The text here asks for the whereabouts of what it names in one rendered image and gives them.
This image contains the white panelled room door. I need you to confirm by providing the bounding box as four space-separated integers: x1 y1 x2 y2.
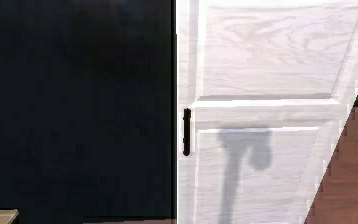
175 0 358 224

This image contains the pale wooden furniture top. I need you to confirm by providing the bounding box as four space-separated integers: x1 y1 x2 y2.
0 209 20 224

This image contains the black door handle bar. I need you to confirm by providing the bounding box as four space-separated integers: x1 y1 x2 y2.
182 107 192 157

